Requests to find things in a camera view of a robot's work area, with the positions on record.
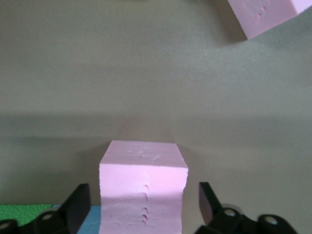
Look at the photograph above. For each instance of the greyish blue foam block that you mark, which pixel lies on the greyish blue foam block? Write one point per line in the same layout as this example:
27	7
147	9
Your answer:
91	219

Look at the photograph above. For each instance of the green foam block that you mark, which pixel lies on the green foam block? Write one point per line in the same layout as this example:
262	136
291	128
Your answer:
22	213

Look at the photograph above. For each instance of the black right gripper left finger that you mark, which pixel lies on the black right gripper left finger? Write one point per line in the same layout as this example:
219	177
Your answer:
73	209

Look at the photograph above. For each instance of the pink foam block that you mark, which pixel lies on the pink foam block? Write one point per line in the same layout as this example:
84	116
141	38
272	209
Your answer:
263	17
141	190

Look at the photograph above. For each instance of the brown table cover sheet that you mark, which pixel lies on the brown table cover sheet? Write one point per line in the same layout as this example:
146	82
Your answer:
146	85

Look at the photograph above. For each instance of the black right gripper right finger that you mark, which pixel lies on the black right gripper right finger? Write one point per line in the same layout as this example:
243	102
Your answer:
209	207

